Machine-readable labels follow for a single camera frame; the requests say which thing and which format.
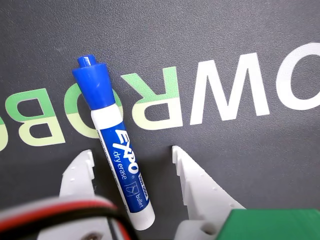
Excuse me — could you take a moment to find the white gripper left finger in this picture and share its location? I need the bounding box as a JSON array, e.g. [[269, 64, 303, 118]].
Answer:
[[37, 149, 112, 240]]

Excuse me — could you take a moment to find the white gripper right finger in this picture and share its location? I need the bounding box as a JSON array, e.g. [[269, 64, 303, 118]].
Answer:
[[171, 145, 247, 240]]

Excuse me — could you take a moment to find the blue dry erase marker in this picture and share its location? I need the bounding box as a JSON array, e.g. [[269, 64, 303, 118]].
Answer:
[[71, 55, 156, 231]]

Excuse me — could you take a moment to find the dark grey WOWROBO mat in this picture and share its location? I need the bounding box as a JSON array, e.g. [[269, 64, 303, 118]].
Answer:
[[0, 0, 320, 240]]

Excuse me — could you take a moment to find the red black motor wire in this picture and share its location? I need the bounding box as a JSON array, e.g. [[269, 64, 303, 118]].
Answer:
[[0, 194, 137, 240]]

